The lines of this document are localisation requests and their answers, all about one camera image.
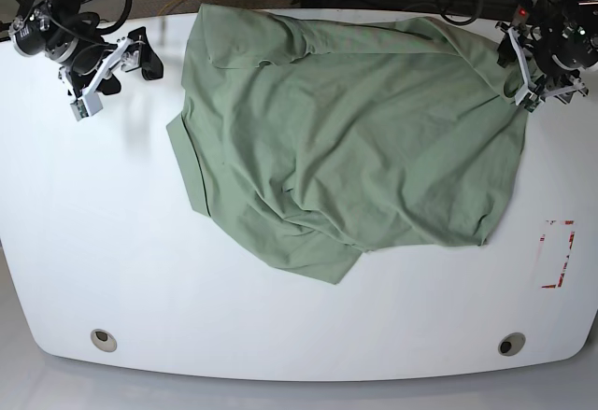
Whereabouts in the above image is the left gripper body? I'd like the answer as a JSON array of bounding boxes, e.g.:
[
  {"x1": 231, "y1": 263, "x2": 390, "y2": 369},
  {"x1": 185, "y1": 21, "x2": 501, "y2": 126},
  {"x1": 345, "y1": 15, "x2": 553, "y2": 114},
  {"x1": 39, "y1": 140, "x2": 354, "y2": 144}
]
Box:
[{"x1": 522, "y1": 31, "x2": 589, "y2": 102}]

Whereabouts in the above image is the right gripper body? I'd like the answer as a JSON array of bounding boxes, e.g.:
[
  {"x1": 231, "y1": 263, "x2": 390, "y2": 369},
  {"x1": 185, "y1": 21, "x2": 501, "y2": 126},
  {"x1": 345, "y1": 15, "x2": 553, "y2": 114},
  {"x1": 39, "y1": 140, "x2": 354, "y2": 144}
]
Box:
[{"x1": 60, "y1": 38, "x2": 140, "y2": 95}]

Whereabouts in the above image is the green T-shirt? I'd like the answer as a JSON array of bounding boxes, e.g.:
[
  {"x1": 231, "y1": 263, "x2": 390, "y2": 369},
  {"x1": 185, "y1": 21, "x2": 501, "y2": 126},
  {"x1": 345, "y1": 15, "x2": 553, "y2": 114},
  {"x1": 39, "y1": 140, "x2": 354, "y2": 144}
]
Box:
[{"x1": 167, "y1": 4, "x2": 527, "y2": 284}]

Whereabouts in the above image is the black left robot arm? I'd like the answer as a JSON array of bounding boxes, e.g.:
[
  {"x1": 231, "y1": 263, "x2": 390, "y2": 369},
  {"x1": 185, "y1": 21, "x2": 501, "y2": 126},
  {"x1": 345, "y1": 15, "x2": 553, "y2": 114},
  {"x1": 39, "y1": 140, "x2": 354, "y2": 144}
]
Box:
[{"x1": 496, "y1": 0, "x2": 597, "y2": 112}]

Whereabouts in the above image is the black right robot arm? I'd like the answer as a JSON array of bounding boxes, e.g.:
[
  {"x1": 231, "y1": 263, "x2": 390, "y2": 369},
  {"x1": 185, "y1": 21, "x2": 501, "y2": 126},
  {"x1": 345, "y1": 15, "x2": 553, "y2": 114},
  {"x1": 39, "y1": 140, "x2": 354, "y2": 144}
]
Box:
[{"x1": 1, "y1": 0, "x2": 164, "y2": 100}]

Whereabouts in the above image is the red tape rectangle marking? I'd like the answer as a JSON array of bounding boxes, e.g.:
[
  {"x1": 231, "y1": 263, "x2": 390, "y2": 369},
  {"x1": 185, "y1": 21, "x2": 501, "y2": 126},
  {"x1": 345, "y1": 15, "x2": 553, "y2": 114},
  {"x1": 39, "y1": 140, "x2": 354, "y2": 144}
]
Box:
[{"x1": 535, "y1": 219, "x2": 576, "y2": 290}]

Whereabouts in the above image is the left table grommet hole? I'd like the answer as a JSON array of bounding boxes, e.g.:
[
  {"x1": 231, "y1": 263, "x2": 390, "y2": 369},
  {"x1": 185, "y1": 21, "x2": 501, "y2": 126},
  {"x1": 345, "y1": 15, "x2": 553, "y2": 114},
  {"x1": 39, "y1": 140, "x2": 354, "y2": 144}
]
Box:
[{"x1": 90, "y1": 329, "x2": 118, "y2": 353}]

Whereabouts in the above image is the table grommet hole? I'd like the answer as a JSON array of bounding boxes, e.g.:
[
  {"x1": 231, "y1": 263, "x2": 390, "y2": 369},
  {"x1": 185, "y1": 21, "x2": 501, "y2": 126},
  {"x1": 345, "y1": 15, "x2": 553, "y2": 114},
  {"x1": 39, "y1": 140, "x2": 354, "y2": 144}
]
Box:
[
  {"x1": 90, "y1": 329, "x2": 118, "y2": 353},
  {"x1": 498, "y1": 332, "x2": 526, "y2": 357}
]

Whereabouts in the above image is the right table grommet hole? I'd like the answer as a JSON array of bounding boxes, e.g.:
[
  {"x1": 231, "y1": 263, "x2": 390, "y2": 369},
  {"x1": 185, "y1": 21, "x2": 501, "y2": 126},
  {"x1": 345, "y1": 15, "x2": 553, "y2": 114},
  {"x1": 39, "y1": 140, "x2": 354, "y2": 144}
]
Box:
[{"x1": 498, "y1": 332, "x2": 526, "y2": 357}]

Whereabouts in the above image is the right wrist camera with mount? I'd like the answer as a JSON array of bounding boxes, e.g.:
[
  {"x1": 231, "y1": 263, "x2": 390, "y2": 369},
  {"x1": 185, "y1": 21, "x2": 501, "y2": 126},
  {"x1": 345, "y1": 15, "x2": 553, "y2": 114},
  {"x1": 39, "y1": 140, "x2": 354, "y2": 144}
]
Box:
[{"x1": 58, "y1": 37, "x2": 142, "y2": 121}]

